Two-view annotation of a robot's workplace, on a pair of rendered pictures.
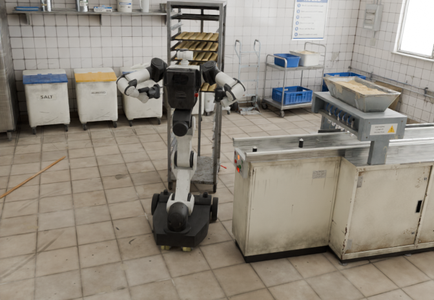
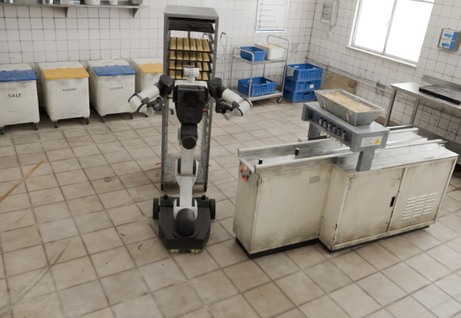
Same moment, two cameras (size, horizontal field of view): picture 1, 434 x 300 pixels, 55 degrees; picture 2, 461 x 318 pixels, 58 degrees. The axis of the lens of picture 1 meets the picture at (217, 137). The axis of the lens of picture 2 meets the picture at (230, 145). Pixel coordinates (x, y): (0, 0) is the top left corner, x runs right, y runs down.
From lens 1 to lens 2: 0.67 m
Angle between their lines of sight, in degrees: 12
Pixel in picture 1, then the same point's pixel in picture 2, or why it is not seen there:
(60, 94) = (29, 92)
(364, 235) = (350, 229)
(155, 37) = (123, 29)
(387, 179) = (370, 181)
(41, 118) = (9, 118)
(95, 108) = (67, 105)
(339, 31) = (298, 23)
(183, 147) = (187, 156)
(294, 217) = (291, 217)
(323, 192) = (317, 194)
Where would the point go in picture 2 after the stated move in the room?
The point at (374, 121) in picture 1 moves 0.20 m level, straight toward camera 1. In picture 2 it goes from (364, 136) to (366, 145)
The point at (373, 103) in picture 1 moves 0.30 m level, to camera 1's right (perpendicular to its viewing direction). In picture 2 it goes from (363, 118) to (398, 119)
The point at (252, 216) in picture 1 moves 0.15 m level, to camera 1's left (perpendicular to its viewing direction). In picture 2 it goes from (258, 220) to (239, 221)
